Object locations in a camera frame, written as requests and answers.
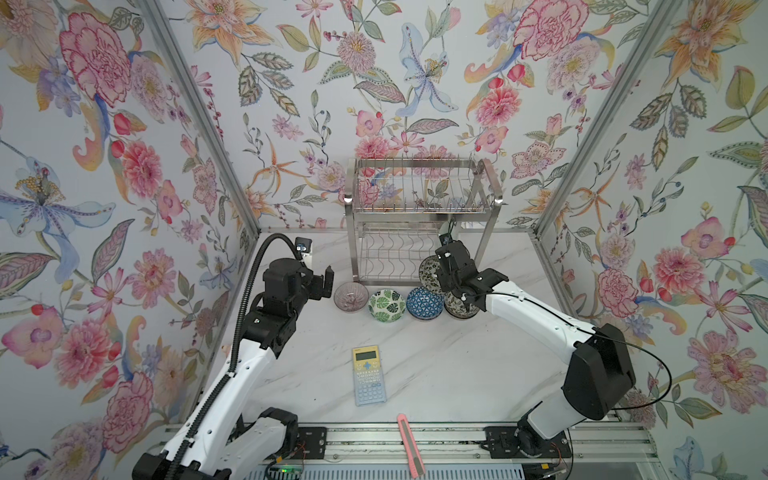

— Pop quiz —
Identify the purple striped bowl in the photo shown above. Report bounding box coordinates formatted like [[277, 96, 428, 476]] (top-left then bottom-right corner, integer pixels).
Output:
[[333, 281, 370, 313]]

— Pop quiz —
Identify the yellow blue calculator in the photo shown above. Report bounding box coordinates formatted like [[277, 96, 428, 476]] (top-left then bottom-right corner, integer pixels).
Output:
[[352, 346, 387, 407]]

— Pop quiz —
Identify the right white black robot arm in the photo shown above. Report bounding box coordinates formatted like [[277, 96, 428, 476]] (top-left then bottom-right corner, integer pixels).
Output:
[[435, 234, 636, 457]]

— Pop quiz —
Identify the pink utility knife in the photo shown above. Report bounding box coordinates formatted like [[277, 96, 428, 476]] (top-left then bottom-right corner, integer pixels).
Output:
[[397, 414, 426, 479]]

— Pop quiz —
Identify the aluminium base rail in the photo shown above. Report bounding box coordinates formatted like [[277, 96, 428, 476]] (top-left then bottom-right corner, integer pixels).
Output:
[[290, 418, 658, 466]]

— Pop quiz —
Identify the pale green ceramic bowl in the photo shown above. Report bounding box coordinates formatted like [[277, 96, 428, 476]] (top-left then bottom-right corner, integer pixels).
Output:
[[438, 219, 455, 238]]

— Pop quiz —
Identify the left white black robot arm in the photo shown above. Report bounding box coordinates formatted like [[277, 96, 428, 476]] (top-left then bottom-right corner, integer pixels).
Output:
[[131, 258, 335, 479]]

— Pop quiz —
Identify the blue patterned ceramic bowl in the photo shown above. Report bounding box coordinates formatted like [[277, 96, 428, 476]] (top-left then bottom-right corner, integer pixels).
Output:
[[406, 287, 444, 321]]

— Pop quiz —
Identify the green leaf pattern bowl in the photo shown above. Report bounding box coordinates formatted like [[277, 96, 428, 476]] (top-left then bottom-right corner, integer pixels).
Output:
[[368, 289, 406, 323]]

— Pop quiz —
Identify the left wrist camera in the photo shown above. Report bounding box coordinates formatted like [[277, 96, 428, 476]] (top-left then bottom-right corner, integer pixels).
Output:
[[294, 237, 313, 269]]

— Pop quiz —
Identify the black white floral bowl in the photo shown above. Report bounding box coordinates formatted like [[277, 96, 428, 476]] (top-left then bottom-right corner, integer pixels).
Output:
[[444, 293, 480, 320], [418, 255, 444, 296]]

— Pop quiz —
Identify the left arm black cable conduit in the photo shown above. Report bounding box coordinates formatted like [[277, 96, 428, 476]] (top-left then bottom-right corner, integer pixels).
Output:
[[161, 232, 301, 480]]

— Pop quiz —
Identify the steel two-tier dish rack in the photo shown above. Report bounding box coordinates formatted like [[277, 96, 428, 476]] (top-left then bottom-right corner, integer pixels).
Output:
[[343, 157, 504, 286]]

